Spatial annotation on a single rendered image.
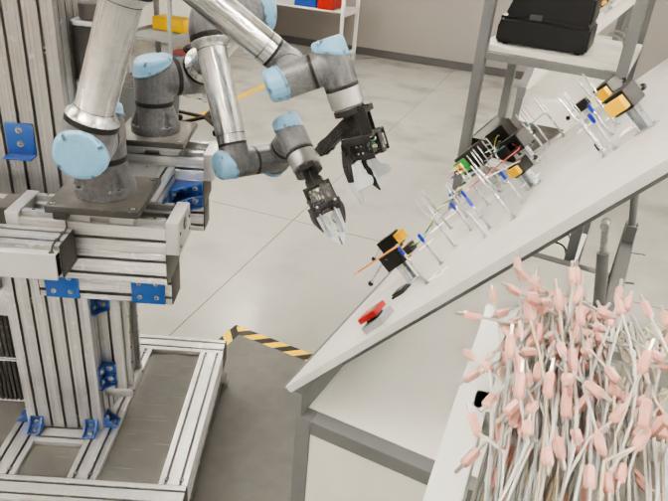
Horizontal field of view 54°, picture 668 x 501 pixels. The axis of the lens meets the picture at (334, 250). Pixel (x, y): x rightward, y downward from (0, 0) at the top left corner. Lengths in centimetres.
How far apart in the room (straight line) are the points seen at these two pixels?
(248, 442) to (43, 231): 125
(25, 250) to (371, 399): 89
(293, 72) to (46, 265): 74
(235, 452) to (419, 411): 113
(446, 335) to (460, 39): 740
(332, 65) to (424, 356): 80
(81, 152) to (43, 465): 118
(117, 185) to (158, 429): 101
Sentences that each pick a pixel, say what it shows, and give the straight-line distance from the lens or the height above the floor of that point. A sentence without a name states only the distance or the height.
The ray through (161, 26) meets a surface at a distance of 710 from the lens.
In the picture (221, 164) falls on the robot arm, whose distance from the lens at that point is 167.
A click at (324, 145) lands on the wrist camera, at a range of 150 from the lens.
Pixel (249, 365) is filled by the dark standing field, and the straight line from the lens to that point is 298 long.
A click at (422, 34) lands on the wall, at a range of 916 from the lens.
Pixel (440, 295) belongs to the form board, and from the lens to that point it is 122.
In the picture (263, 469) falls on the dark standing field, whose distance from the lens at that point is 253.
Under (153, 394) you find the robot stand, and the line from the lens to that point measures 254.
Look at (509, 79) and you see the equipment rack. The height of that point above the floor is 125.
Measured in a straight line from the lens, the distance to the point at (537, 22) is 238.
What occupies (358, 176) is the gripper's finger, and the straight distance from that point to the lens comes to 147.
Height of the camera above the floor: 185
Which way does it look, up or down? 28 degrees down
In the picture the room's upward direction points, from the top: 5 degrees clockwise
